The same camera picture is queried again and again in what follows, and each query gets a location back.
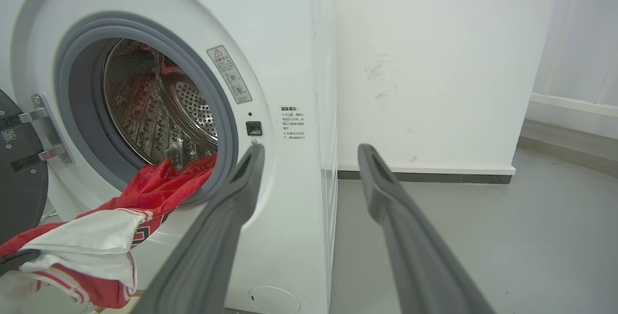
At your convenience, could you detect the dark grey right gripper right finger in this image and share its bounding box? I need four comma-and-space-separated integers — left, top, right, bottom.
358, 143, 497, 314

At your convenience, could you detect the dark grey pointed right gripper left finger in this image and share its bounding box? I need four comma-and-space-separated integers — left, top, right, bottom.
0, 249, 41, 277

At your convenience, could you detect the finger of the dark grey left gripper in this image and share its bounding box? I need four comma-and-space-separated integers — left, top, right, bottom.
131, 143, 266, 314

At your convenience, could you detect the red and white jersey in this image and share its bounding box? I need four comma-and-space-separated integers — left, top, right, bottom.
0, 154, 218, 309

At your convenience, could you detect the dark round washing machine door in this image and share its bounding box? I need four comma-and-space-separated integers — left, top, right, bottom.
0, 89, 49, 246

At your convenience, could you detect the white front-load washing machine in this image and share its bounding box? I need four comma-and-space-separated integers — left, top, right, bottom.
0, 0, 338, 314

